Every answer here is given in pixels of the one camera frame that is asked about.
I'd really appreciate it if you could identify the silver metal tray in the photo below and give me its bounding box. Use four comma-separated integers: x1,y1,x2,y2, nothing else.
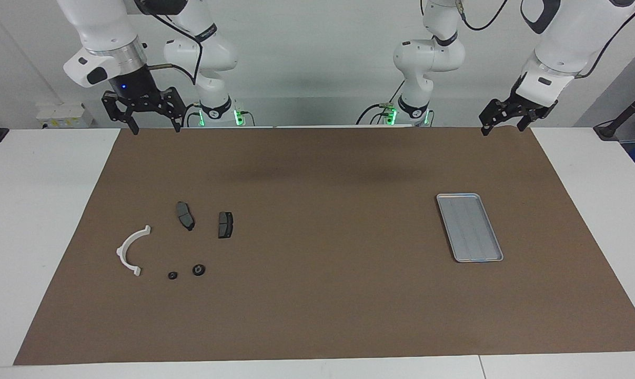
436,193,505,263

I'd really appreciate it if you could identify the white power strip box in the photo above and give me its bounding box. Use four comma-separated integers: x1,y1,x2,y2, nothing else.
36,104,94,129

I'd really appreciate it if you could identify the dark curved brake pad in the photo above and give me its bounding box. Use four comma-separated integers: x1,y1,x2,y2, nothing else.
176,202,196,232

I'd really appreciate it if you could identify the dark rectangular brake pad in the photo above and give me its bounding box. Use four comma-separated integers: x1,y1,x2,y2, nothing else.
217,211,235,240

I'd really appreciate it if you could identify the brown table mat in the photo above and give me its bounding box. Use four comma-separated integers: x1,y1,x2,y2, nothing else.
13,126,635,365

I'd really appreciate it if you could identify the black right base cable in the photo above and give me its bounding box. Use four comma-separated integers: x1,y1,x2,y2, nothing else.
179,103,202,128

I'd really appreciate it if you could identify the black base cable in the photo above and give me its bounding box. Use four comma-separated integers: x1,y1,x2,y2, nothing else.
356,79,406,126
179,103,202,128

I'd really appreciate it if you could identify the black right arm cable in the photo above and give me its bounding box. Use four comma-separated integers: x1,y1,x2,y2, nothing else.
133,0,201,86

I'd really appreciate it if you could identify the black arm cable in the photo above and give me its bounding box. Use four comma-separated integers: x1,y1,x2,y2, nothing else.
133,0,201,86
457,0,635,79

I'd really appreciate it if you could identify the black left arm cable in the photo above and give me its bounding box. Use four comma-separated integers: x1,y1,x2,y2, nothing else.
457,0,635,79

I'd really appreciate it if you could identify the black left base cable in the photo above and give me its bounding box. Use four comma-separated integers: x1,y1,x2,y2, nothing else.
356,79,406,126

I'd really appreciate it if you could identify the white curved plastic bracket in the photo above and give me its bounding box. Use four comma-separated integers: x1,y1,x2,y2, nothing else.
116,225,152,277

